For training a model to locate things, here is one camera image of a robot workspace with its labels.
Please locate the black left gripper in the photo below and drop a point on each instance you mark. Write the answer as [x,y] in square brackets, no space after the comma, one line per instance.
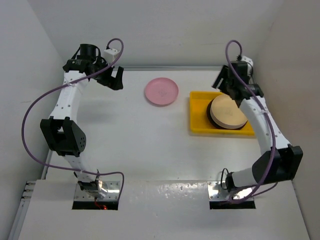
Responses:
[111,82]

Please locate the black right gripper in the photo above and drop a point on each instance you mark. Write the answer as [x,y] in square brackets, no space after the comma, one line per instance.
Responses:
[219,83]

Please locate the orange plate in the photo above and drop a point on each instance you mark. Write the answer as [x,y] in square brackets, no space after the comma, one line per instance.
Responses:
[225,113]

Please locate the metal rimmed plate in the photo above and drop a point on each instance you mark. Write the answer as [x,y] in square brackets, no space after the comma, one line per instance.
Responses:
[211,120]

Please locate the pink plate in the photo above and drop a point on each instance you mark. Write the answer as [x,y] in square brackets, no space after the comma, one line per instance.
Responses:
[161,91]

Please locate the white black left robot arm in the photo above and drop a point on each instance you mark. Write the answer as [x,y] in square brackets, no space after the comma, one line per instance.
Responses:
[60,130]

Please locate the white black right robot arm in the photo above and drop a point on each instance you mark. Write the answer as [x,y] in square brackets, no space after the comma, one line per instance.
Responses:
[279,160]

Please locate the yellow plastic bin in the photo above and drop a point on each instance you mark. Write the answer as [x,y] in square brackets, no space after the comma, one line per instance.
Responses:
[199,123]

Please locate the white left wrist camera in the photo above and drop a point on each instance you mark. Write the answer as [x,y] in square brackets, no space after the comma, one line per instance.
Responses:
[110,54]

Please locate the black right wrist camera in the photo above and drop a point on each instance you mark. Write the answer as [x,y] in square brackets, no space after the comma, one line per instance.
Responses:
[249,62]

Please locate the aluminium table frame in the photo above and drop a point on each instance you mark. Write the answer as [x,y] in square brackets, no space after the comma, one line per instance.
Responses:
[166,170]

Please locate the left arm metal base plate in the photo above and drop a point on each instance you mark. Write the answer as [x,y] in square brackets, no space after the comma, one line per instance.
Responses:
[110,191]

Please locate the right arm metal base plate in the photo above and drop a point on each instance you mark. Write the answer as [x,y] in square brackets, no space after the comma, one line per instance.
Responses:
[217,192]

